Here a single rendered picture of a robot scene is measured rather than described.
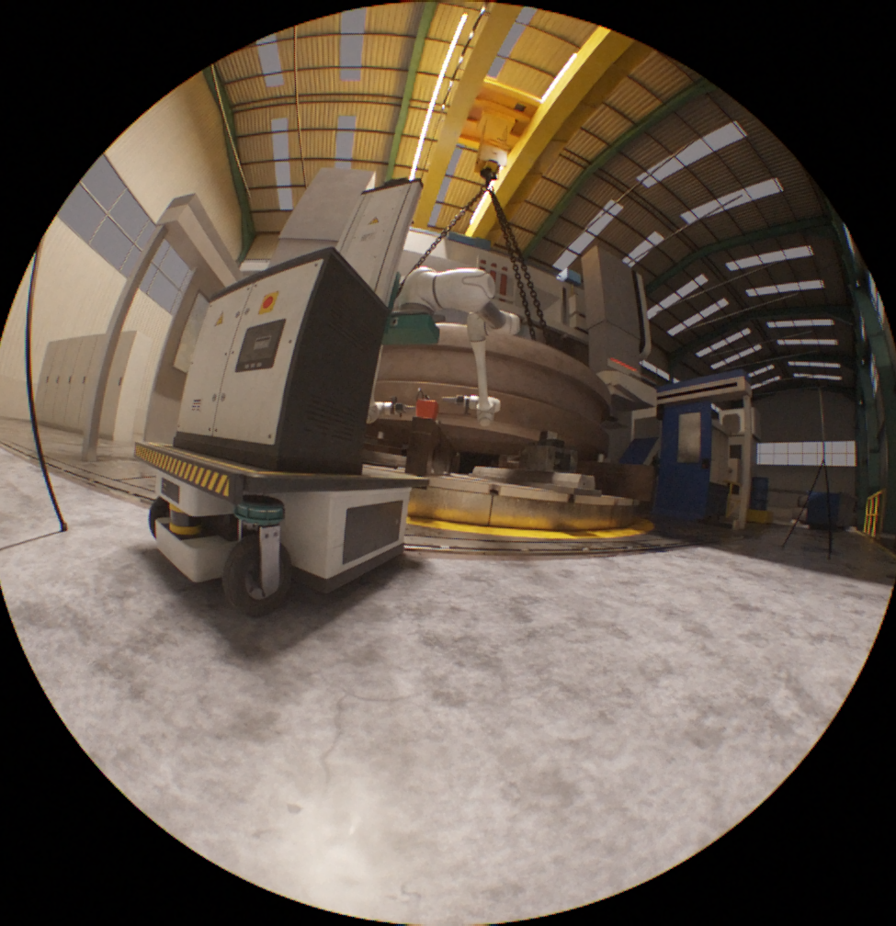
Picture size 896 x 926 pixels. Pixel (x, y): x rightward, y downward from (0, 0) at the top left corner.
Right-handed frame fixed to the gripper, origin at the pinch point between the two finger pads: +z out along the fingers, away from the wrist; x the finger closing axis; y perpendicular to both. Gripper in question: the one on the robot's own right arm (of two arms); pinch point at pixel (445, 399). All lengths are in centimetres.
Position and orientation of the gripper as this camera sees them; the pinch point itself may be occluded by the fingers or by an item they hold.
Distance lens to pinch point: 207.9
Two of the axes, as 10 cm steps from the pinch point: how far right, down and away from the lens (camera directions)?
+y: 1.3, -9.9, 0.2
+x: -0.8, -0.3, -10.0
